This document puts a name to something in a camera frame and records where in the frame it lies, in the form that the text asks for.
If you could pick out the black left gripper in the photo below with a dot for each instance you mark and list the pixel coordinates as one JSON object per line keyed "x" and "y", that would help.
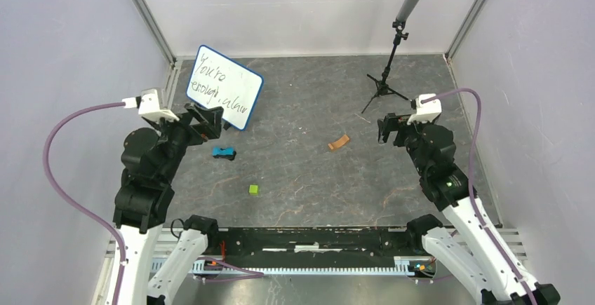
{"x": 211, "y": 126}

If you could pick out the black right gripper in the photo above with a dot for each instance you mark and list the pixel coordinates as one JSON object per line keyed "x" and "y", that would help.
{"x": 391, "y": 123}

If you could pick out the blue whiteboard eraser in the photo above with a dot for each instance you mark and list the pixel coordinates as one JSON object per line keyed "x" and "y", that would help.
{"x": 228, "y": 153}

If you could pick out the blue framed whiteboard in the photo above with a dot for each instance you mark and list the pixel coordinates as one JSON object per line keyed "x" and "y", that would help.
{"x": 219, "y": 81}

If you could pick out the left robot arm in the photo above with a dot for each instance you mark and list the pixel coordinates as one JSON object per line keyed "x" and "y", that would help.
{"x": 151, "y": 157}

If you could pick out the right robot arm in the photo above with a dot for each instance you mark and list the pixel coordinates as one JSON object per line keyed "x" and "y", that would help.
{"x": 485, "y": 265}

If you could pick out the black microphone tripod stand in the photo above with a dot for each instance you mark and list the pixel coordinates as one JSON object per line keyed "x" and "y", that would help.
{"x": 382, "y": 88}

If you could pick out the orange wooden block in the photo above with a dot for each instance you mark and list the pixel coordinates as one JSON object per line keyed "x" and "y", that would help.
{"x": 340, "y": 142}

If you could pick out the green cube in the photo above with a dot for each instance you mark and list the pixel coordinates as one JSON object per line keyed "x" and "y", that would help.
{"x": 253, "y": 190}

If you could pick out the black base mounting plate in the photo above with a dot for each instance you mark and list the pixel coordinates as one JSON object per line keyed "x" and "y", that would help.
{"x": 314, "y": 247}

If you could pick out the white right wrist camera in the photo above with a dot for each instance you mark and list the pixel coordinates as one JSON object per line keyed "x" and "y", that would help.
{"x": 426, "y": 109}

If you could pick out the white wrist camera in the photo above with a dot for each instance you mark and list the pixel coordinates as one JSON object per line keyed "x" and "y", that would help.
{"x": 426, "y": 109}
{"x": 148, "y": 105}

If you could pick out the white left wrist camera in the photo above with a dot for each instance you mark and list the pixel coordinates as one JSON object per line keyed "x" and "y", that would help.
{"x": 148, "y": 105}

